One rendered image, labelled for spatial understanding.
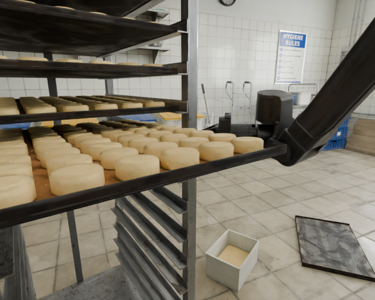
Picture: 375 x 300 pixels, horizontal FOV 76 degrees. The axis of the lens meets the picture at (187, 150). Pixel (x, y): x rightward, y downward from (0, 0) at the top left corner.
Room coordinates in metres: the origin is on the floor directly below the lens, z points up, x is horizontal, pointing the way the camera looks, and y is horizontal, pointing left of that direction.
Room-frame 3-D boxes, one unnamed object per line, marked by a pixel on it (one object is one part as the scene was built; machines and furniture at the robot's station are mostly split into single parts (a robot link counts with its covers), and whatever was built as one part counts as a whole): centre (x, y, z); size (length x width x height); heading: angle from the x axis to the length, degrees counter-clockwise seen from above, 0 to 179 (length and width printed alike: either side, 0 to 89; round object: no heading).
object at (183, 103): (0.85, 0.20, 1.05); 0.64 x 0.03 x 0.03; 36
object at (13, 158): (0.28, 0.22, 1.01); 0.05 x 0.05 x 0.02
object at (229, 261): (1.24, -0.28, 0.08); 0.30 x 0.22 x 0.16; 144
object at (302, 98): (4.02, -1.74, 0.89); 0.44 x 0.36 x 0.20; 33
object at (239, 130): (0.53, -0.12, 0.99); 0.07 x 0.07 x 0.10; 80
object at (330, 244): (1.48, -1.01, 0.01); 0.60 x 0.40 x 0.03; 161
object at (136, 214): (0.85, 0.20, 0.60); 0.64 x 0.03 x 0.03; 36
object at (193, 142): (0.38, -0.01, 1.01); 0.05 x 0.05 x 0.02
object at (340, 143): (4.25, -2.48, 0.10); 0.60 x 0.40 x 0.20; 112
